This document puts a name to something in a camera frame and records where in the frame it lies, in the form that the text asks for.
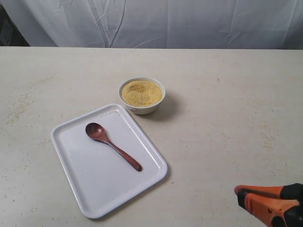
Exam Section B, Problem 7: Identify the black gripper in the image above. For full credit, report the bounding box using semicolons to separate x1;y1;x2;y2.
234;183;303;227

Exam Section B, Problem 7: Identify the tan food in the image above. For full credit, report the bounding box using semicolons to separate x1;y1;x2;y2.
121;80;162;107

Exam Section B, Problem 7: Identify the dark red wooden spoon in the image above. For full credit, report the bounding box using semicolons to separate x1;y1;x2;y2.
85;122;143;172

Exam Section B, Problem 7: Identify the white rectangular plastic tray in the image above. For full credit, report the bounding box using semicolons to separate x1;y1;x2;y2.
51;104;168;219

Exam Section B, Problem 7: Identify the white backdrop cloth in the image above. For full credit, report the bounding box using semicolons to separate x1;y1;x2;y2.
1;0;303;49

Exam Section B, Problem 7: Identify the white ceramic bowl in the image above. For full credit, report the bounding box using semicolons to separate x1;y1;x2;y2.
118;77;166;115

